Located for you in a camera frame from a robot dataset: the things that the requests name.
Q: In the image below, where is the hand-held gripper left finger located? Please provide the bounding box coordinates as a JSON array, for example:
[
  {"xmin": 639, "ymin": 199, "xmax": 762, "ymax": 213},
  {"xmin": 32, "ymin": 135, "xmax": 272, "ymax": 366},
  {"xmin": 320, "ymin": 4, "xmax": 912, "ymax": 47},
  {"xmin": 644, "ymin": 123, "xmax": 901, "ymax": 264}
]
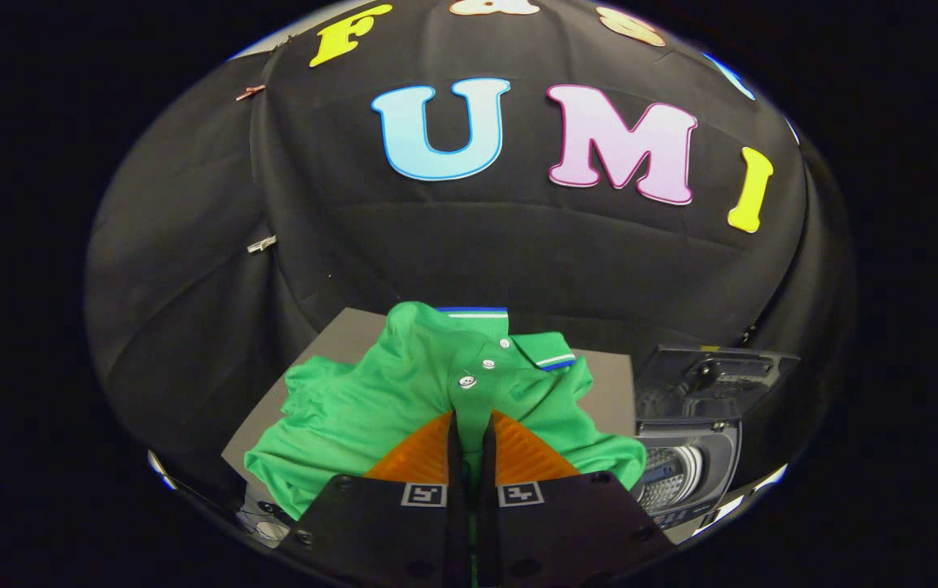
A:
[{"xmin": 277, "ymin": 408, "xmax": 470, "ymax": 588}]

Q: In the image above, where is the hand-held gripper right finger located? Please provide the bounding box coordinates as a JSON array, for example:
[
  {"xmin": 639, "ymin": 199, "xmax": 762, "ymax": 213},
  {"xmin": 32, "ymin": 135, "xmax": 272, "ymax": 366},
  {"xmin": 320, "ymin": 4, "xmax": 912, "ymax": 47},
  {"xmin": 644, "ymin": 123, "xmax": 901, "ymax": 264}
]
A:
[{"xmin": 477, "ymin": 408, "xmax": 678, "ymax": 588}]

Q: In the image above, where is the green polo shirt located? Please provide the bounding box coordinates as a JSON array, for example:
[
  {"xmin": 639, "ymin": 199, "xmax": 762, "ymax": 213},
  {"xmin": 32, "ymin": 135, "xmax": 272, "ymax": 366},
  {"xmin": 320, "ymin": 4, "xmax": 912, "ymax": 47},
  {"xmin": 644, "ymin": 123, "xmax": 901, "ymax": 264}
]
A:
[{"xmin": 244, "ymin": 301, "xmax": 647, "ymax": 522}]

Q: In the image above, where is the dark grey washing machine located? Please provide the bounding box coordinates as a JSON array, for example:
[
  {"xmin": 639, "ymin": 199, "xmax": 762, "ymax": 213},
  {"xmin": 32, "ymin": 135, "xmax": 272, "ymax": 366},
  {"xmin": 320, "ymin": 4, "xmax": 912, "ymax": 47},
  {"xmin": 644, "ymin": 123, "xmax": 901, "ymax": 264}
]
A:
[{"xmin": 630, "ymin": 418, "xmax": 744, "ymax": 532}]

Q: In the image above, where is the dark washing machine lid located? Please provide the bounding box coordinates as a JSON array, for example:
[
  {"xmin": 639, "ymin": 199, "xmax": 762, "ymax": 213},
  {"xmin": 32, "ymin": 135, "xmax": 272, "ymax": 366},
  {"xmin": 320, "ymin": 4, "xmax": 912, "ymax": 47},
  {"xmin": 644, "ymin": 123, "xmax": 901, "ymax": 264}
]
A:
[{"xmin": 634, "ymin": 345, "xmax": 801, "ymax": 425}]

